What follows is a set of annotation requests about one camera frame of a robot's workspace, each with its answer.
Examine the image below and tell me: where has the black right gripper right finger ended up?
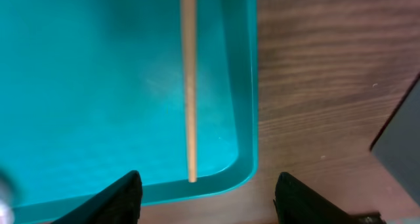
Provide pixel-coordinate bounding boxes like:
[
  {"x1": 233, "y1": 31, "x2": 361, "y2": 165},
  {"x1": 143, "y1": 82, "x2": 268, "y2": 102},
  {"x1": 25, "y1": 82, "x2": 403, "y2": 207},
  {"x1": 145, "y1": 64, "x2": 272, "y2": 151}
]
[{"x1": 273, "y1": 172, "x2": 386, "y2": 224}]

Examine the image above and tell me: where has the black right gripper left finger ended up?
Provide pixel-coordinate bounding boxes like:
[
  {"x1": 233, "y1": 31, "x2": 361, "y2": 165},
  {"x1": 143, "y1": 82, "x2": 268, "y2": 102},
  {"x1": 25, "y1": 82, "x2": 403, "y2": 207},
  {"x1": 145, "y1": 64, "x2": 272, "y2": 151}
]
[{"x1": 52, "y1": 170, "x2": 143, "y2": 224}]

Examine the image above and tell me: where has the wooden chopstick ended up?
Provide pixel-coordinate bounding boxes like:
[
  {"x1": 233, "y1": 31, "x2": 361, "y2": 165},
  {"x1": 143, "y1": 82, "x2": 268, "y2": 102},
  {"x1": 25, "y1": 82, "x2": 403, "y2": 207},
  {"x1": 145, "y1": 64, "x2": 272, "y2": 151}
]
[{"x1": 180, "y1": 0, "x2": 198, "y2": 183}]

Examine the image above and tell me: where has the grey dishwasher rack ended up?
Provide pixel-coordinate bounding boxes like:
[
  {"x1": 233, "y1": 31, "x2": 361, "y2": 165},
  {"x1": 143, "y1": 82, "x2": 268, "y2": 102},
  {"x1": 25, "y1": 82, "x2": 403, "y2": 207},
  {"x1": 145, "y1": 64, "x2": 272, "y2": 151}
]
[{"x1": 371, "y1": 76, "x2": 419, "y2": 203}]

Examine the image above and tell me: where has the teal serving tray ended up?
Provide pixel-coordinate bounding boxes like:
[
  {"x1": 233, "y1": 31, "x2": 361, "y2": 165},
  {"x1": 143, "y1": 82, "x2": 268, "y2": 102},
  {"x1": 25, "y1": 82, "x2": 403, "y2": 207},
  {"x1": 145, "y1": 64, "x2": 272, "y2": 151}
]
[{"x1": 1, "y1": 0, "x2": 258, "y2": 223}]

